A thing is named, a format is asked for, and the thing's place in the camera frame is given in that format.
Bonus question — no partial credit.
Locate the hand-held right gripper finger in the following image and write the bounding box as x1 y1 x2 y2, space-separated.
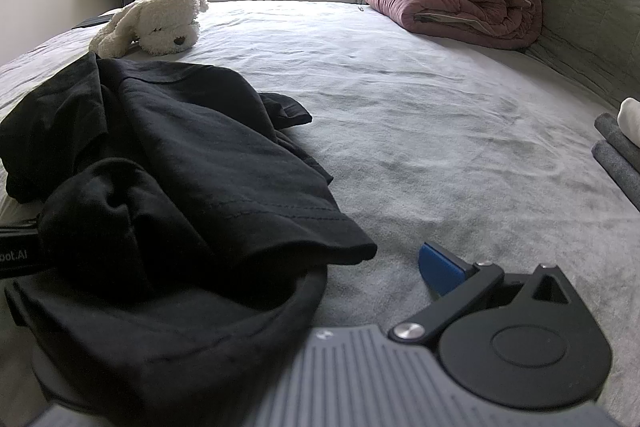
390 241 581 348

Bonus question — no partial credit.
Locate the black t-shirt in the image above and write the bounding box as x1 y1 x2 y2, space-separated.
0 52 378 413

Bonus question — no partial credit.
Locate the grey folded cloth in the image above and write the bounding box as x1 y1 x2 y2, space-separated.
591 140 640 208
595 113 640 158

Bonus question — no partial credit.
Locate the dark flat object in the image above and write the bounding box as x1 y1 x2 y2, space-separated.
72 14 118 30

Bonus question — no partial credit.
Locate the white folded garment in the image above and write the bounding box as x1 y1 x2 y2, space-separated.
618 98 640 140

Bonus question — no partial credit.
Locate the white plush dog toy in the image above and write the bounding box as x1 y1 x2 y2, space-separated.
90 0 210 58

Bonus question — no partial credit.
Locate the grey quilted headboard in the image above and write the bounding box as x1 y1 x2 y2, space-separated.
520 0 640 108

